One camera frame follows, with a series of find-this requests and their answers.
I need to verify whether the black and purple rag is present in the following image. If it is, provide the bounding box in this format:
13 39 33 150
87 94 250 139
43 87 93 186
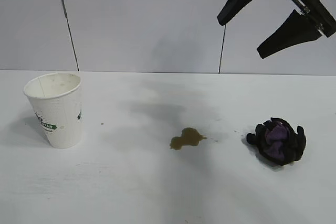
246 116 307 166

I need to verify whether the brown coffee spill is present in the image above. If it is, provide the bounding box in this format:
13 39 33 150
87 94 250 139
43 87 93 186
169 127 208 151

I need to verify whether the white paper coffee cup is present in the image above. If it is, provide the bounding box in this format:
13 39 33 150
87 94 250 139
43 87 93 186
23 72 83 149

